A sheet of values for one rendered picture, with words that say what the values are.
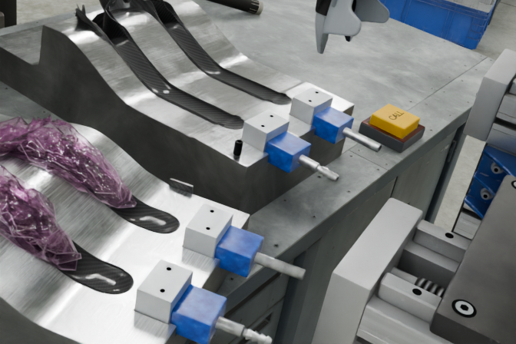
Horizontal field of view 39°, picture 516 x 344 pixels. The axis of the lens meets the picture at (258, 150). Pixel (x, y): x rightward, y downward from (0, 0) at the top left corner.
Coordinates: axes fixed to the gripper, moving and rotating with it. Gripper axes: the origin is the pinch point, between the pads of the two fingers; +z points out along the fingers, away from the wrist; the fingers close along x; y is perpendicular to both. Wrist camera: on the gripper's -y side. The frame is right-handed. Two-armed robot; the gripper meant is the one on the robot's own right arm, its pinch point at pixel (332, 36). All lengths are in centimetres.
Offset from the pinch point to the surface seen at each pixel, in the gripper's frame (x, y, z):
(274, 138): -11.7, 1.4, 10.5
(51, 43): -17.7, -33.2, 9.8
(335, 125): -2.0, 4.7, 10.5
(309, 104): -2.2, 0.3, 9.2
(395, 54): 52, -11, 21
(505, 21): 353, -68, 101
